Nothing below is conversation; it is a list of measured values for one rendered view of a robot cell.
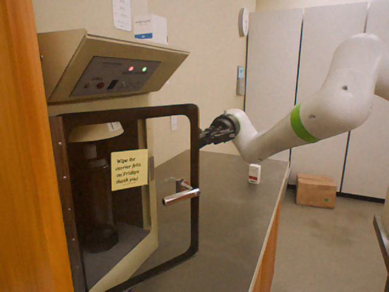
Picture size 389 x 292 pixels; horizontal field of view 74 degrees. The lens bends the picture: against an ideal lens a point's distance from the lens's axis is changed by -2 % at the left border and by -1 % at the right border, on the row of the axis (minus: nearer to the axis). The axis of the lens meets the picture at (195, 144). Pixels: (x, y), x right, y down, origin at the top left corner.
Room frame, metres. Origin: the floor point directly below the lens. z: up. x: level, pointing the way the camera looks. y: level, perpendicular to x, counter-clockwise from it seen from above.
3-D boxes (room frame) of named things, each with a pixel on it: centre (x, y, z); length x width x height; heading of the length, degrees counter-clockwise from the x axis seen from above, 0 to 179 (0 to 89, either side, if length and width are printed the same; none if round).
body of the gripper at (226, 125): (0.83, -0.07, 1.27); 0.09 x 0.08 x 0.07; 156
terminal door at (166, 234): (0.50, 0.11, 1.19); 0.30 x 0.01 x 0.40; 128
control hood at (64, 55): (0.53, 0.13, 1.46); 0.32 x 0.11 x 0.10; 156
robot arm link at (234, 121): (0.90, -0.11, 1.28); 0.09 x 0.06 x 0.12; 66
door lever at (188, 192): (0.52, 0.04, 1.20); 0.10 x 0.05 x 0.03; 128
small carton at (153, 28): (0.60, 0.10, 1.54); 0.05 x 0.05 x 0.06; 61
